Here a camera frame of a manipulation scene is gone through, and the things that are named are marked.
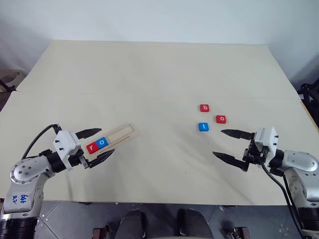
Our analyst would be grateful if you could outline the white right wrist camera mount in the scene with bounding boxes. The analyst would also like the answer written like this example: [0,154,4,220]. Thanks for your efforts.
[254,126,280,155]

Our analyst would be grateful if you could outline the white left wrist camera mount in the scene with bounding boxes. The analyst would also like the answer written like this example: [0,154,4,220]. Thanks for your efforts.
[52,130,82,171]

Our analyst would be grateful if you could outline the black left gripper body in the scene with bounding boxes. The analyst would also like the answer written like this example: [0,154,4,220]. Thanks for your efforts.
[68,148,92,170]

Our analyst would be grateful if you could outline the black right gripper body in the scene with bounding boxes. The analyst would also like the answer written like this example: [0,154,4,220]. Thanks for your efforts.
[242,135,270,173]

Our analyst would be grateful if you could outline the brown bracket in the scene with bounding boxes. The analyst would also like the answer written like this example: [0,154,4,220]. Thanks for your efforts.
[225,225,251,239]
[91,225,112,239]

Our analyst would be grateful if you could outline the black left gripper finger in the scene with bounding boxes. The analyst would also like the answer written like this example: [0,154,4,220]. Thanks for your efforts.
[88,149,116,170]
[76,127,103,140]

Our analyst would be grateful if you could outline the wooden letter tray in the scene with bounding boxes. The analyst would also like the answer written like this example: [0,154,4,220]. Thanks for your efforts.
[84,122,140,160]

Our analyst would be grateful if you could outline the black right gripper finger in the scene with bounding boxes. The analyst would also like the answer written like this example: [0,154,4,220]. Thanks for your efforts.
[212,151,247,171]
[220,128,253,140]

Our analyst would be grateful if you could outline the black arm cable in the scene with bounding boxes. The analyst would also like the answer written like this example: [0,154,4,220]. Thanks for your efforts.
[21,123,62,160]
[260,161,308,239]

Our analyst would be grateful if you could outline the black metal frame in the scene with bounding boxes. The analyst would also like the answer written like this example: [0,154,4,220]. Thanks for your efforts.
[298,79,319,130]

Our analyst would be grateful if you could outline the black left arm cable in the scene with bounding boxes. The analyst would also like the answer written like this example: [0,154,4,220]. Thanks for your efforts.
[21,123,62,160]

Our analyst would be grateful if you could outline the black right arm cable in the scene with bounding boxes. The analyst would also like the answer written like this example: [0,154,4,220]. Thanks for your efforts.
[260,161,308,239]

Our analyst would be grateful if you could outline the red tile letter r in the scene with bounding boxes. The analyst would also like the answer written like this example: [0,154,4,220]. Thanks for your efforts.
[85,142,101,154]

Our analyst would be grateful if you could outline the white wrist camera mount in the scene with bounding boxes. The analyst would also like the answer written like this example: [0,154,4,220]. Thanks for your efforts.
[254,126,280,155]
[52,130,82,171]

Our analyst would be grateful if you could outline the blue tile letter o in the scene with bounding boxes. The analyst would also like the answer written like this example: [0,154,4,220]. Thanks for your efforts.
[96,137,111,149]

